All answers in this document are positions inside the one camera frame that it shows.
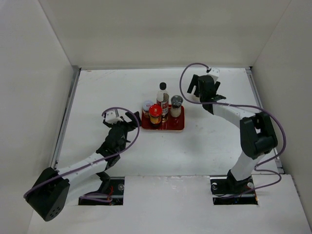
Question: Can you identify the right aluminium frame rail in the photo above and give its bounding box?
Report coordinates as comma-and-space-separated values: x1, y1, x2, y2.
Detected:
246, 67, 287, 168

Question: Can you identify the soy sauce bottle black cap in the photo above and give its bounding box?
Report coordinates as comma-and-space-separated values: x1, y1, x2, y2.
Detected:
156, 82, 169, 122

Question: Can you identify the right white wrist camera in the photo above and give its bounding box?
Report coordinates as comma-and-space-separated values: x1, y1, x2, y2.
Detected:
206, 67, 220, 83

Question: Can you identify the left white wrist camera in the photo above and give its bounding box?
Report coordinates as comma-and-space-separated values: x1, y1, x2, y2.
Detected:
102, 109, 122, 124

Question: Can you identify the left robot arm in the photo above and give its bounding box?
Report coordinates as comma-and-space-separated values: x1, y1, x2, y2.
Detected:
23, 107, 141, 222

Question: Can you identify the red lid sauce jar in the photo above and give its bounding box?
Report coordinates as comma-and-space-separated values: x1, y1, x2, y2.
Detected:
149, 104, 162, 128

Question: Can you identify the red rectangular tray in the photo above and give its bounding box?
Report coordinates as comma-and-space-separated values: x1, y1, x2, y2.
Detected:
141, 105, 185, 131

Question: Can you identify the aluminium frame rail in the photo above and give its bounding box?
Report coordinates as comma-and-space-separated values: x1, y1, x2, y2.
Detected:
50, 65, 81, 169
246, 67, 287, 168

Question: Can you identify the left aluminium frame rail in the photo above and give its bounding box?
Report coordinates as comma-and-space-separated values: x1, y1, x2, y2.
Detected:
50, 65, 81, 169

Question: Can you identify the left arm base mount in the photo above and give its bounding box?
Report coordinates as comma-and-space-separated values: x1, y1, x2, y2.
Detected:
78, 172, 125, 206

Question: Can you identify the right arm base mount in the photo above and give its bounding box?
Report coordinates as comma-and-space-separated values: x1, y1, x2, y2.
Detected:
210, 176, 258, 205

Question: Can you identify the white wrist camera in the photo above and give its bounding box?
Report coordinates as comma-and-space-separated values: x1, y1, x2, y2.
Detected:
206, 67, 220, 83
102, 109, 122, 124

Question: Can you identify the black top sugar shaker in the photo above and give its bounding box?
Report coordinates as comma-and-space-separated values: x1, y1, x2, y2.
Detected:
192, 95, 200, 102

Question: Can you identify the clear top salt grinder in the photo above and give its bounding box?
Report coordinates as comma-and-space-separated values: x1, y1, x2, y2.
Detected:
170, 95, 183, 118

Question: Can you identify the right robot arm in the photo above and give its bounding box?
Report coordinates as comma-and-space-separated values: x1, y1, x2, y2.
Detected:
187, 75, 278, 195

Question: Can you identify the small white lid jar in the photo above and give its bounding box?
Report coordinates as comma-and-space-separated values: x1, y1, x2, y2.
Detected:
142, 100, 154, 118

